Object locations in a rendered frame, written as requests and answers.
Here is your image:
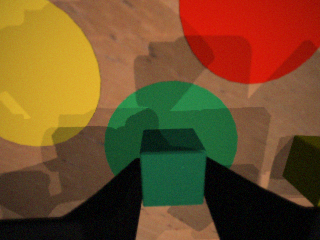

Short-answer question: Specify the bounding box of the yellow cube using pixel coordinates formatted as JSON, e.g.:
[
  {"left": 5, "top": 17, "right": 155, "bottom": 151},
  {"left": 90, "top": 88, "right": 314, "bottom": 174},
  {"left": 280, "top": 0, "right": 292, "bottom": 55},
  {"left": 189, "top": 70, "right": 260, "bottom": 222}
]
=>
[{"left": 283, "top": 135, "right": 320, "bottom": 206}]

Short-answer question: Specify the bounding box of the green circle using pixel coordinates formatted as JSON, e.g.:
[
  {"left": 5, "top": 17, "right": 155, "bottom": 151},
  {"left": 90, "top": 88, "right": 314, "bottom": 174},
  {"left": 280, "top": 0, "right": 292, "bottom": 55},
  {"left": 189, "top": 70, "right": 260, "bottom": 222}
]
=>
[{"left": 104, "top": 81, "right": 238, "bottom": 176}]

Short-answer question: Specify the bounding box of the red circle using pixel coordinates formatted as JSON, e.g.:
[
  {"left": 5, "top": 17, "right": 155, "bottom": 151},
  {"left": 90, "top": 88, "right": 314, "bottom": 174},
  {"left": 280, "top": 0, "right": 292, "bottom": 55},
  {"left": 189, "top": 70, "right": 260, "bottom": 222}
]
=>
[{"left": 179, "top": 0, "right": 320, "bottom": 84}]

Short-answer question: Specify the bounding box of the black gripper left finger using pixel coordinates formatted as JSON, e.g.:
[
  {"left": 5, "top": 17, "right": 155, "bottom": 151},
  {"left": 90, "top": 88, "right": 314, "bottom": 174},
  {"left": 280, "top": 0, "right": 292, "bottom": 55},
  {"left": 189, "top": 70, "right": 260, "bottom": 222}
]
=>
[{"left": 0, "top": 158, "right": 143, "bottom": 240}]

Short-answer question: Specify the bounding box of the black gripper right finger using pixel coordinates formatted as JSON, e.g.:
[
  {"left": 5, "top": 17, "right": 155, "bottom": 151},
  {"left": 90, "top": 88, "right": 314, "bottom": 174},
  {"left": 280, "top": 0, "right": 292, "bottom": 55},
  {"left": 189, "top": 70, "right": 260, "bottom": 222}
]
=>
[{"left": 204, "top": 157, "right": 320, "bottom": 240}]

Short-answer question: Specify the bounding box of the green block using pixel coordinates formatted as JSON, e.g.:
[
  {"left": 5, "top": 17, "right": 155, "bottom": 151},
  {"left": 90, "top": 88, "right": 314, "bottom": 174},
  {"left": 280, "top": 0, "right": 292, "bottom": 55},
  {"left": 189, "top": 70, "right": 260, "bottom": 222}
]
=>
[{"left": 140, "top": 128, "right": 207, "bottom": 207}]

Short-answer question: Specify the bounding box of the yellow circle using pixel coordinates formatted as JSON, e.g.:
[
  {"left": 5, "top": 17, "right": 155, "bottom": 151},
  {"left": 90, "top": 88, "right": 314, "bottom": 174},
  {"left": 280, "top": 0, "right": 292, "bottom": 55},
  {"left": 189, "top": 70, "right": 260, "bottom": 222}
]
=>
[{"left": 0, "top": 0, "right": 101, "bottom": 146}]

